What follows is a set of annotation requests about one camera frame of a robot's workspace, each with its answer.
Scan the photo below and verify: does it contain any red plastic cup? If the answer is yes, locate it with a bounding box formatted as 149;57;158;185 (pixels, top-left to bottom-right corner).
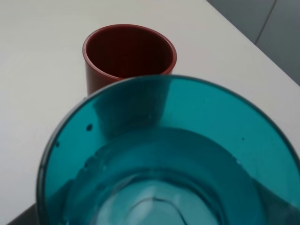
82;24;177;95

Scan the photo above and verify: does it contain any teal translucent plastic cup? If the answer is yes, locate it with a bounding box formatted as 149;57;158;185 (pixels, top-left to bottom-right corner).
36;75;300;225

